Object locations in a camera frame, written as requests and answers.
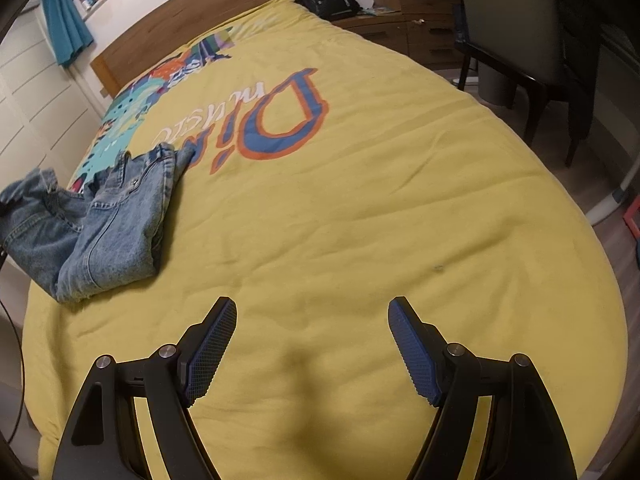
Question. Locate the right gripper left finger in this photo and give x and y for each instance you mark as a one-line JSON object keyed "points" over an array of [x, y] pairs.
{"points": [[102, 439]]}

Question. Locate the blue denim jacket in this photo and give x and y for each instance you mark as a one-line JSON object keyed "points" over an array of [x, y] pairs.
{"points": [[77, 245]]}

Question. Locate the yellow dinosaur bedspread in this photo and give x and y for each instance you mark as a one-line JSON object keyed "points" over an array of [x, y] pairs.
{"points": [[332, 175]]}

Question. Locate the white wardrobe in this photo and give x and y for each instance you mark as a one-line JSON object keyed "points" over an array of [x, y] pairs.
{"points": [[46, 120]]}

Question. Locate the wooden nightstand drawers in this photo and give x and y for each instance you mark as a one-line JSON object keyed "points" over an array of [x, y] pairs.
{"points": [[421, 29]]}

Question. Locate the grey desk chair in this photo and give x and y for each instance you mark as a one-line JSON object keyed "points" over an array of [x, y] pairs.
{"points": [[527, 42]]}

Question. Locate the teal curtain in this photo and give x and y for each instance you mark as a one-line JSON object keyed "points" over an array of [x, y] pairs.
{"points": [[68, 33]]}

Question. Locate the wooden headboard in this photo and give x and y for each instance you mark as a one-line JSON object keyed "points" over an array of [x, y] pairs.
{"points": [[133, 35]]}

